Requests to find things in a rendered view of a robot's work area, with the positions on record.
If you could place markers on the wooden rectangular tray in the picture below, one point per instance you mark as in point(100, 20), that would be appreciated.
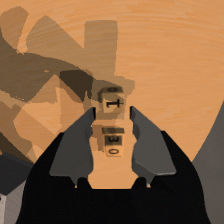
point(113, 132)

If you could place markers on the tan wooden number cube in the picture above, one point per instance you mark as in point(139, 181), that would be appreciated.
point(113, 145)
point(112, 100)

